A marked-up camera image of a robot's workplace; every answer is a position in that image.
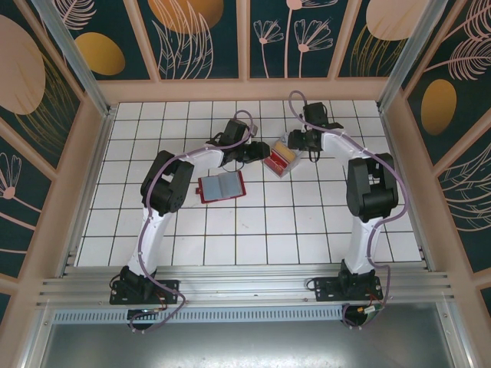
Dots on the red leather card holder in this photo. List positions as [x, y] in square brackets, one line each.
[222, 188]

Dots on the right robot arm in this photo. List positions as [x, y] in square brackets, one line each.
[360, 245]

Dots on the aluminium frame post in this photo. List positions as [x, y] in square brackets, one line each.
[406, 53]
[73, 53]

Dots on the yellow credit card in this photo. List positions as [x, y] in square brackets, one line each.
[284, 151]

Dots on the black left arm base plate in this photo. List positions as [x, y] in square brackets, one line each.
[169, 291]

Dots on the aluminium mounting rail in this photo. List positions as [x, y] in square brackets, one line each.
[245, 285]

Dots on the red credit card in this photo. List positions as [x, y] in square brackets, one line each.
[277, 161]

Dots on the clear plastic card box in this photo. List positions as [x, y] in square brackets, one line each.
[284, 163]

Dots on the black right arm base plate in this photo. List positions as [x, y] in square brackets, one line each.
[330, 289]

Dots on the grey metal sheet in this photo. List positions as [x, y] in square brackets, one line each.
[245, 347]

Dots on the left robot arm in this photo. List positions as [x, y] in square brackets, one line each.
[153, 237]

